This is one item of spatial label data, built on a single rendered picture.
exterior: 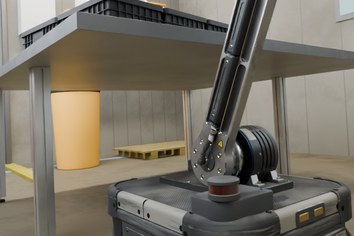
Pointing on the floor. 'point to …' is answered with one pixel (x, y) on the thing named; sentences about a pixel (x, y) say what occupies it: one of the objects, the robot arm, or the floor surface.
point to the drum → (76, 128)
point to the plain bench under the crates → (138, 80)
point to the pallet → (153, 149)
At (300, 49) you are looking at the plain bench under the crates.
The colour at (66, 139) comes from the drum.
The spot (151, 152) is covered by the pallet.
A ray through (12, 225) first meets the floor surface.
